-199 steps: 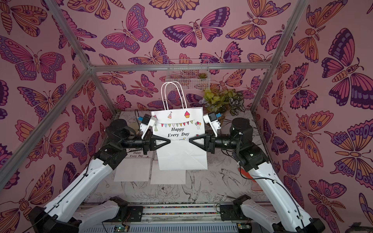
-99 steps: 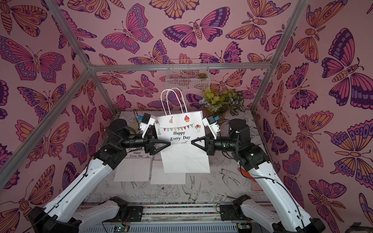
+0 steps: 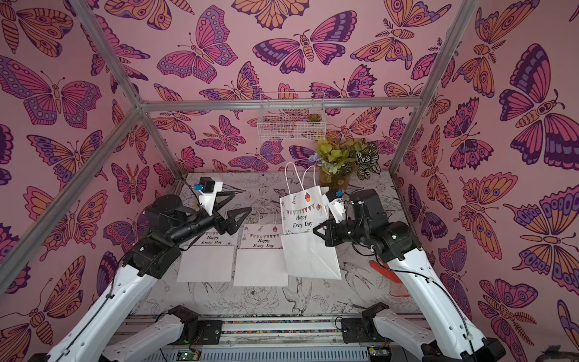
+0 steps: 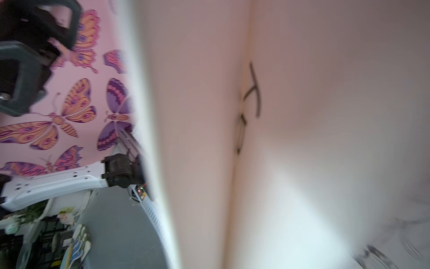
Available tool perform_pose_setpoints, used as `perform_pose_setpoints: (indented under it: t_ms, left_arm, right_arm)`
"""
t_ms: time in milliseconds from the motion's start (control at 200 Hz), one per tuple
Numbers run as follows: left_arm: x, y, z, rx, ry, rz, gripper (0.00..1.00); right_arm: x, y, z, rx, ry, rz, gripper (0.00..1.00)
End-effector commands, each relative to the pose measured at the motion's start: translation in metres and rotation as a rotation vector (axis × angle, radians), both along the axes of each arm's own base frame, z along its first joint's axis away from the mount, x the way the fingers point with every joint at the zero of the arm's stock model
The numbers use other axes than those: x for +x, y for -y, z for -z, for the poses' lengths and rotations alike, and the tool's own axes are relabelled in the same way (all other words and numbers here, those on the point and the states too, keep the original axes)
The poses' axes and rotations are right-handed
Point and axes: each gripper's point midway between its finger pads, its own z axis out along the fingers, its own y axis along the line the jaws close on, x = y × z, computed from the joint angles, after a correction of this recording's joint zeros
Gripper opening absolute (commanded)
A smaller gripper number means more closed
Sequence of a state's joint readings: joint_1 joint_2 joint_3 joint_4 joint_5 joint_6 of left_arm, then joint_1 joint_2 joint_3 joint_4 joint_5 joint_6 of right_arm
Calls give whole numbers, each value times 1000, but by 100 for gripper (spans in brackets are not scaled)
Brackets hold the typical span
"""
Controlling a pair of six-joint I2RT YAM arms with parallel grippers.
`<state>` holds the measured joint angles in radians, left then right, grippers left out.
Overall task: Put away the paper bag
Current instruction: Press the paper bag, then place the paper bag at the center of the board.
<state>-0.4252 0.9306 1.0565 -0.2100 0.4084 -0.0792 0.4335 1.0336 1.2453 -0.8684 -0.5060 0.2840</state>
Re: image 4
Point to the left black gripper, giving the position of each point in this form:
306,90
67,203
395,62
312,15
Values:
26,52

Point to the white paper bag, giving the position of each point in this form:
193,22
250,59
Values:
285,134

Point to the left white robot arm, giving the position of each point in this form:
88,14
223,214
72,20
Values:
66,113

